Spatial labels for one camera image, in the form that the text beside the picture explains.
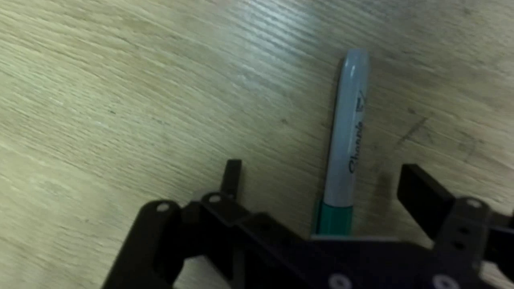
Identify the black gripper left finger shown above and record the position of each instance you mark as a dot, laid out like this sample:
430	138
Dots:
178	242

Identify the green capped grey marker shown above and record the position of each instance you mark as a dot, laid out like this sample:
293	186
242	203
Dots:
346	146

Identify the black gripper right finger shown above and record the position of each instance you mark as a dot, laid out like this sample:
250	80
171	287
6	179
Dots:
460	226

